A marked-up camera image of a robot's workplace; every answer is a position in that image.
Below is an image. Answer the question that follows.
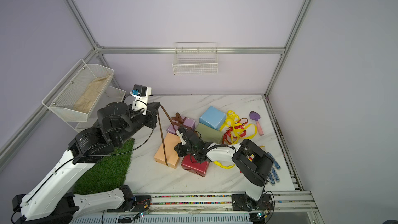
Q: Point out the green artificial grass mat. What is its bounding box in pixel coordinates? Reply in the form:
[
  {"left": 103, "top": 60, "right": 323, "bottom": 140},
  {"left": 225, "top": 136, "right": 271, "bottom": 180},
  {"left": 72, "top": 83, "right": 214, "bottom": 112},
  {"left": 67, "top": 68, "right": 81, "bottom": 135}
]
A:
[{"left": 73, "top": 138, "right": 134, "bottom": 195}]

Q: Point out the orange gift box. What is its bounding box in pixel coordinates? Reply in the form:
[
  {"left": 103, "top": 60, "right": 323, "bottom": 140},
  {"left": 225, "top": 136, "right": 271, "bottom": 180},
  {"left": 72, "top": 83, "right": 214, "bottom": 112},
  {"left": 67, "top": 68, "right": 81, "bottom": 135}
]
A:
[{"left": 154, "top": 133, "right": 181, "bottom": 169}]

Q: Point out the green gift box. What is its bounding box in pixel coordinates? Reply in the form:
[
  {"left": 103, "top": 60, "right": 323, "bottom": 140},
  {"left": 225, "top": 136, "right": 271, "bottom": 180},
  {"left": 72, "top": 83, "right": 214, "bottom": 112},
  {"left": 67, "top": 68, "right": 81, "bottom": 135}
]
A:
[{"left": 195, "top": 123, "right": 223, "bottom": 144}]

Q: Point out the purple trowel pink handle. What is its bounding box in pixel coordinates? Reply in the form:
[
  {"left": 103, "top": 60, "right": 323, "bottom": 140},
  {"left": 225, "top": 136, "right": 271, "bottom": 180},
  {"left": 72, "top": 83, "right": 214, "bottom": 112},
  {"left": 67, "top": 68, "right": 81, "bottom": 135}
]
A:
[{"left": 249, "top": 111, "right": 264, "bottom": 136}]

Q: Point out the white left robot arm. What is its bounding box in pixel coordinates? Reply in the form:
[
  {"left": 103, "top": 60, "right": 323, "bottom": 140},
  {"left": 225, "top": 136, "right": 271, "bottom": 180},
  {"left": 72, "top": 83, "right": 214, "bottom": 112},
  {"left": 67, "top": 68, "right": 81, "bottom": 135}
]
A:
[{"left": 11, "top": 102, "right": 161, "bottom": 224}]

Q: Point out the blue dotted work glove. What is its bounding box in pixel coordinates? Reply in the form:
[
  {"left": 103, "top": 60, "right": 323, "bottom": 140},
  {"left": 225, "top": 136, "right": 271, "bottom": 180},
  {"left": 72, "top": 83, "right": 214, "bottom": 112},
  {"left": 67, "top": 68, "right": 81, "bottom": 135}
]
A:
[{"left": 266, "top": 151, "right": 281, "bottom": 186}]

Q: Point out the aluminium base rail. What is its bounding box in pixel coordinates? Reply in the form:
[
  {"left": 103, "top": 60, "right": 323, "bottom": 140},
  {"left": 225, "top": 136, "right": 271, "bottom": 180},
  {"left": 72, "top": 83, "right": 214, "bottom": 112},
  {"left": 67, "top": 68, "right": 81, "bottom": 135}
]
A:
[{"left": 73, "top": 191, "right": 324, "bottom": 224}]

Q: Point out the red gift box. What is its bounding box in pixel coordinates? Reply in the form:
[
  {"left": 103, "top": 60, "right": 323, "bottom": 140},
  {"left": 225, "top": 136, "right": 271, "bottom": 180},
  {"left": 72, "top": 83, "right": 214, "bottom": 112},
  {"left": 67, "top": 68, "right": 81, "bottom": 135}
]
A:
[{"left": 181, "top": 155, "right": 209, "bottom": 177}]

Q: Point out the beige cloth in shelf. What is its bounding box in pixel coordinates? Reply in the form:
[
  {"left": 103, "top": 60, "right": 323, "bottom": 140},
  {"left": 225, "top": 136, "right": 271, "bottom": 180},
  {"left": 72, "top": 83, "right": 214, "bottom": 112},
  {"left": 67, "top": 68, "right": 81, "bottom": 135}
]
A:
[{"left": 73, "top": 75, "right": 110, "bottom": 114}]

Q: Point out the white two-tier mesh shelf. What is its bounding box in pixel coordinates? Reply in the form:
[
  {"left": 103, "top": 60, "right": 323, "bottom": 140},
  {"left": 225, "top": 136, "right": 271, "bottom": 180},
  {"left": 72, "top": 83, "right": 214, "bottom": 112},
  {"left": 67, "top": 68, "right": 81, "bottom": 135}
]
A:
[{"left": 42, "top": 60, "right": 125, "bottom": 132}]

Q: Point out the brown ribbon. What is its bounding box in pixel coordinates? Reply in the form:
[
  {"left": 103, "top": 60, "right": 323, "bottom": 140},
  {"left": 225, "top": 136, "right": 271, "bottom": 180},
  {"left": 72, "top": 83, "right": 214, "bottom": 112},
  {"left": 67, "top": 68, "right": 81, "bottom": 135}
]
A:
[
  {"left": 171, "top": 113, "right": 186, "bottom": 131},
  {"left": 158, "top": 114, "right": 168, "bottom": 167}
]

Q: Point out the white wire wall basket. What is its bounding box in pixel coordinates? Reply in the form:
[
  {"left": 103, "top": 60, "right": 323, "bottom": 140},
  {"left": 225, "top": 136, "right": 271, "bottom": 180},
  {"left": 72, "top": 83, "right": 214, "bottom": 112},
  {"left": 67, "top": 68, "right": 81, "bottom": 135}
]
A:
[{"left": 172, "top": 42, "right": 219, "bottom": 76}]

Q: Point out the light blue gift box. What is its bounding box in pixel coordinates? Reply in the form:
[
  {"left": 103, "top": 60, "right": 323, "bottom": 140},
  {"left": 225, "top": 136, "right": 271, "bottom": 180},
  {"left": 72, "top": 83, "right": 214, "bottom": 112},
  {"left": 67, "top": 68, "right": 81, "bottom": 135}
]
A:
[{"left": 200, "top": 106, "right": 227, "bottom": 131}]

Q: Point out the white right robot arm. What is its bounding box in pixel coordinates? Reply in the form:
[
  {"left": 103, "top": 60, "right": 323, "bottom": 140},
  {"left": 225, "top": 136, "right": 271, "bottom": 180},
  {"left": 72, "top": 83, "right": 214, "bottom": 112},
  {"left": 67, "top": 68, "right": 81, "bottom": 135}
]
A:
[{"left": 174, "top": 127, "right": 274, "bottom": 212}]

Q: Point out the yellow ribbon of blue box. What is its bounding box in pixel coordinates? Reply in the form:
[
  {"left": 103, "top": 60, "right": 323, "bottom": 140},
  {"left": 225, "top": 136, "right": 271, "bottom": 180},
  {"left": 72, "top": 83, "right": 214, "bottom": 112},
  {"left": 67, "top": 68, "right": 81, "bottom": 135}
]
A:
[{"left": 220, "top": 111, "right": 258, "bottom": 145}]

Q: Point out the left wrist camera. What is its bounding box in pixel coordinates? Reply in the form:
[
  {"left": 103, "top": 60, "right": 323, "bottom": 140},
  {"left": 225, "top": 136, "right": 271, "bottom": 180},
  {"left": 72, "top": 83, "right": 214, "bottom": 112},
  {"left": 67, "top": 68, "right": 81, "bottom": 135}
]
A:
[{"left": 130, "top": 85, "right": 152, "bottom": 115}]

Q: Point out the brown ribbon on purple box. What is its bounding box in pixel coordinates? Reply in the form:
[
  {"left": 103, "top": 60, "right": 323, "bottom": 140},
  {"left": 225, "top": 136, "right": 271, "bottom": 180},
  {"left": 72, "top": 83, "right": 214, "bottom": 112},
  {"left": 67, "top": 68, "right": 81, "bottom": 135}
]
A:
[{"left": 171, "top": 113, "right": 186, "bottom": 131}]

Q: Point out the purple gift box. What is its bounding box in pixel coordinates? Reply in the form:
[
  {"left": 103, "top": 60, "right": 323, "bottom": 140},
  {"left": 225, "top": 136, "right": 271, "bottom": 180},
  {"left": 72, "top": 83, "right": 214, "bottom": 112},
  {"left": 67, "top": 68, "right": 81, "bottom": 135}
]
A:
[{"left": 167, "top": 117, "right": 196, "bottom": 134}]

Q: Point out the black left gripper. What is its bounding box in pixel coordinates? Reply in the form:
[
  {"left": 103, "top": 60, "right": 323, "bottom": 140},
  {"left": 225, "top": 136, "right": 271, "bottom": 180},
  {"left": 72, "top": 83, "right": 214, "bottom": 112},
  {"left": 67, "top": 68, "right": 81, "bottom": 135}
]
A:
[{"left": 115, "top": 103, "right": 160, "bottom": 147}]

